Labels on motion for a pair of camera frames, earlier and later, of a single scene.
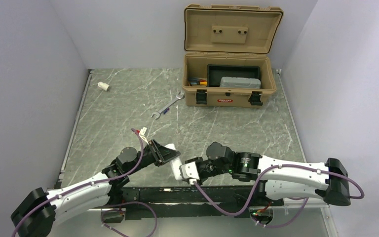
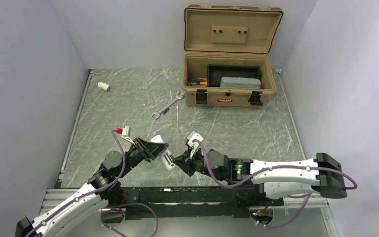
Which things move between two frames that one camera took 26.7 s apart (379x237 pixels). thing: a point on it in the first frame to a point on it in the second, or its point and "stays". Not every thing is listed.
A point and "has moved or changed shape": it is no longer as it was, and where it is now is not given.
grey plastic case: [232, 82] stays
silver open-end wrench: [157, 115] stays
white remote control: [175, 163] has moved or changed shape
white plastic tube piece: [104, 86] stays
